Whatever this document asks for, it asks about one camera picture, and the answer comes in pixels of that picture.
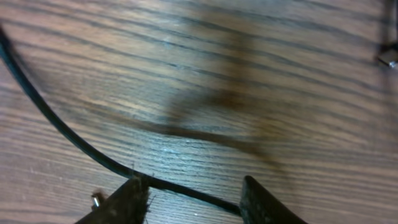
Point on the black USB cable gray plug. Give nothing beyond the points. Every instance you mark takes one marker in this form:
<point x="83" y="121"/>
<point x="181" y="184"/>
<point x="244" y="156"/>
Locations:
<point x="387" y="54"/>

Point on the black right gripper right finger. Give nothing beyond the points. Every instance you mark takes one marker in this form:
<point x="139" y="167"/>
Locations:
<point x="259" y="206"/>

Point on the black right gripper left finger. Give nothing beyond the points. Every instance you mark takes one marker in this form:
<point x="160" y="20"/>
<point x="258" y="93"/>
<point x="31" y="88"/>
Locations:
<point x="127" y="205"/>

